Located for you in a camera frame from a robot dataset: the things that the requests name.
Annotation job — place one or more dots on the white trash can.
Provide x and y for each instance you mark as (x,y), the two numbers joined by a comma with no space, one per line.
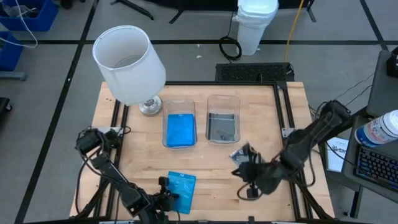
(255,28)

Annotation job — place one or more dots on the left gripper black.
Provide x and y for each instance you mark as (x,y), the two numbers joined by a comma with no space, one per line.
(158,203)

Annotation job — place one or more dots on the dark grey computer desk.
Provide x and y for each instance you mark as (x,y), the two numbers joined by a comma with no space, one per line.
(351,161)

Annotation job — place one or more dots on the clear plastic bin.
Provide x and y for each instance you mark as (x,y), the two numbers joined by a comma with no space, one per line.
(179,105)
(223,104)

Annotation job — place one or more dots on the silver metal mounting plate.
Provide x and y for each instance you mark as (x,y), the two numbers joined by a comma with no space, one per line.
(287,132)
(109,128)

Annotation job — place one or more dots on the black keyboard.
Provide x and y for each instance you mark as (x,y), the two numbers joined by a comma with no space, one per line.
(379,168)

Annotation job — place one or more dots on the grey desk top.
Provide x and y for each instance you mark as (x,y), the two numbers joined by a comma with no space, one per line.
(382,93)

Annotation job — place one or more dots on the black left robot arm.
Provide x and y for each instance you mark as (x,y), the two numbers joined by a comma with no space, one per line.
(115,177)

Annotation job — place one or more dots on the white printed paper sheet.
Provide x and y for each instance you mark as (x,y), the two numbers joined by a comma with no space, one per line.
(339,155)

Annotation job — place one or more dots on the black aluminium table frame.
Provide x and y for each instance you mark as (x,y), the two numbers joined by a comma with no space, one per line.
(217,83)

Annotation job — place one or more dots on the white wipes canister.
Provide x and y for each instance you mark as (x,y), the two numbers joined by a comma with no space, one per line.
(377,129)

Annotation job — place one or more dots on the white shade table lamp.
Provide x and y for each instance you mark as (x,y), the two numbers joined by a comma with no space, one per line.
(129,68)

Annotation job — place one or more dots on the blue storage bin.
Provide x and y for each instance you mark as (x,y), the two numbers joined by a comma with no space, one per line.
(37,21)
(9,53)

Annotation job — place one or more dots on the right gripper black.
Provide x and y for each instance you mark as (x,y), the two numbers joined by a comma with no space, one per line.
(262,177)

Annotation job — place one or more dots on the black perforated metal box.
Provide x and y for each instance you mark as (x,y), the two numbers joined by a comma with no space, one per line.
(253,72)

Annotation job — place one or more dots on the grey metal foot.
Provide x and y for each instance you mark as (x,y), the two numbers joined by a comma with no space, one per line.
(12,76)

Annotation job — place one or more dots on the blue plastic disc case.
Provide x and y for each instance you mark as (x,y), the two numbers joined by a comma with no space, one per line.
(185,189)
(181,130)

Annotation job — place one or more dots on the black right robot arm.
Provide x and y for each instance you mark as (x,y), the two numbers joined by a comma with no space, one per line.
(304,140)

